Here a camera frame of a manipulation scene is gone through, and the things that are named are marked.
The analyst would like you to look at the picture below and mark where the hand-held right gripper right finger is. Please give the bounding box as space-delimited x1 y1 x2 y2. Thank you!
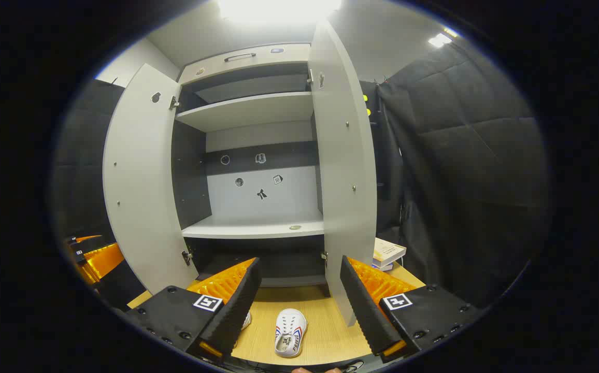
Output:
339 255 483 363

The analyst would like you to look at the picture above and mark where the ceiling light panel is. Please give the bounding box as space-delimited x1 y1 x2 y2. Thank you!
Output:
219 0 343 24
427 27 459 49

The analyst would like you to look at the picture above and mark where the grey cabinet drawer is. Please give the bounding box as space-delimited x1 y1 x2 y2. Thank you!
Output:
178 43 311 86

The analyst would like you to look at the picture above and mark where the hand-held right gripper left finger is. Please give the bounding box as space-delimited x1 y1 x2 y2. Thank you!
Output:
125 257 263 360

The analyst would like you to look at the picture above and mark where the grey shoe cabinet door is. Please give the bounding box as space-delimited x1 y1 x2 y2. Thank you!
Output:
307 20 378 327
103 63 199 296

